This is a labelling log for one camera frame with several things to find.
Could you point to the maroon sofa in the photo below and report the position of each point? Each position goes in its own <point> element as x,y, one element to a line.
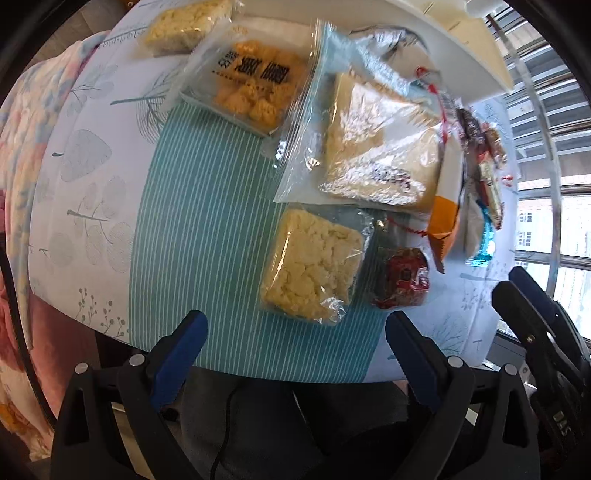
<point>60,323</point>

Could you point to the pile of small wrapped candies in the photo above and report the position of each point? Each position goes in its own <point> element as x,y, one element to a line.
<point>487,157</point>

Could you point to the orange and white snack packet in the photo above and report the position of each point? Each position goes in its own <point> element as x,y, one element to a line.
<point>448,203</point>

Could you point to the person's grey trousers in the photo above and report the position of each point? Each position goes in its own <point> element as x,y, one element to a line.
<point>286,429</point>

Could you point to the white plastic bin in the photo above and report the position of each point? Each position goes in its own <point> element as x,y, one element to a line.
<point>455,44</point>

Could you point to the blue silver snack wrapper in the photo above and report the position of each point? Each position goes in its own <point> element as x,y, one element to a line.
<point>484,240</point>

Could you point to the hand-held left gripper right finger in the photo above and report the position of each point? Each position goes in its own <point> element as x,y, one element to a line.
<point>415,360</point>

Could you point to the clear zip bag beige snacks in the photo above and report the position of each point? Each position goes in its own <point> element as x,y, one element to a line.
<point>369,134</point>

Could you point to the small yellow crumbly snack packet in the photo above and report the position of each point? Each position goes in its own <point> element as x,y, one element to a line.
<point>184,23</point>

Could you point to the dark red snack packet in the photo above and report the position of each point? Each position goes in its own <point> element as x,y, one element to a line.
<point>401,279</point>

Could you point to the large yellow crumbly snack packet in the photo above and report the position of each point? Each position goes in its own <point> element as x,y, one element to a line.
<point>311,265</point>

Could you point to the orange snack packet black print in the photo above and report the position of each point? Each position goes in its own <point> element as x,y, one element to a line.
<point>251,76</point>

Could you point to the floral fleece blanket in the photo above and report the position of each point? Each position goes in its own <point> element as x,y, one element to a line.
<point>23,152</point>

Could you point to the metal window railing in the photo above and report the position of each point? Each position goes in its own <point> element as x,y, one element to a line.
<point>549,152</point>

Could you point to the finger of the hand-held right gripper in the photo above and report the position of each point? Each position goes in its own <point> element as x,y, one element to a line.
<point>531,286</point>
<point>517,309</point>

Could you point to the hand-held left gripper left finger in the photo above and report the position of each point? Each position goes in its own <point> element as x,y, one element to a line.
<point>182,357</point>

